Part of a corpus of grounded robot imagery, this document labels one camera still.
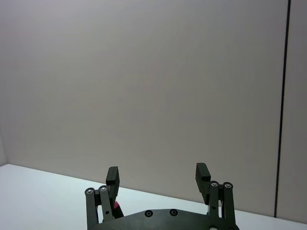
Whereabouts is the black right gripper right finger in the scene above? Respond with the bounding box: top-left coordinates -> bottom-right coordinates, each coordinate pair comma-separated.
196,162 -> 237,226

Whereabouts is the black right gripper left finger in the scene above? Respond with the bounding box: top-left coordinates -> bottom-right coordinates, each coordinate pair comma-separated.
84,166 -> 124,226

